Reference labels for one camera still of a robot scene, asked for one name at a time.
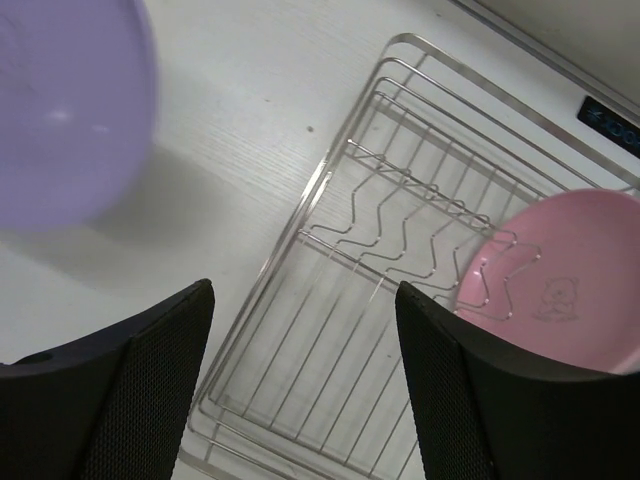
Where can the metal wire dish rack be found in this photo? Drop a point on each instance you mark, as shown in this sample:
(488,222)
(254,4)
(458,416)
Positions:
(431,159)

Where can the pink plate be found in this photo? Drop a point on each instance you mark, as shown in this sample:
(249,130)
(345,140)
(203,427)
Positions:
(561,279)

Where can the purple plate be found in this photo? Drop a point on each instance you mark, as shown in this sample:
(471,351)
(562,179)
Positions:
(78,108)

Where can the aluminium frame rail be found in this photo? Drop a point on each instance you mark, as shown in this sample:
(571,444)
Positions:
(595,43)

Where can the black XDOF label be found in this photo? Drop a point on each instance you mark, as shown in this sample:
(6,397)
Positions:
(610,125)

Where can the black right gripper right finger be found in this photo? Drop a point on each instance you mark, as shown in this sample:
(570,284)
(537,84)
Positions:
(484,408)

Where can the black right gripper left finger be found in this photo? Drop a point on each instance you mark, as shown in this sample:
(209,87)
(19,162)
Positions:
(112,404)

